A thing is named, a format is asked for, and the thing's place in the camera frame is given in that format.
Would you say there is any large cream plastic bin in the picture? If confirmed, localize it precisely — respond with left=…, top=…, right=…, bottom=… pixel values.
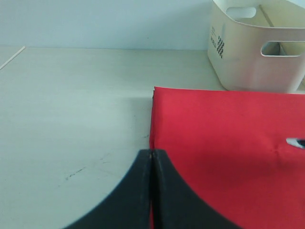
left=208, top=0, right=305, bottom=93

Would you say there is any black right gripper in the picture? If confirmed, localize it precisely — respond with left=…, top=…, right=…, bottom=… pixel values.
left=286, top=138, right=305, bottom=149

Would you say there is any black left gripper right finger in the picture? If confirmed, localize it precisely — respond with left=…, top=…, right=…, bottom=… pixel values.
left=152, top=149, right=239, bottom=229

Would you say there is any red table cloth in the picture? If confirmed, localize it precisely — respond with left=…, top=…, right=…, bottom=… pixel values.
left=150, top=87, right=305, bottom=229

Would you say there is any wooden chopstick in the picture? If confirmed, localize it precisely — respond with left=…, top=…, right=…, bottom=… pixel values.
left=259, top=5, right=290, bottom=55

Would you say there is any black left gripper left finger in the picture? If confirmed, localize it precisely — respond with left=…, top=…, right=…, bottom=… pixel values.
left=66, top=149, right=152, bottom=229

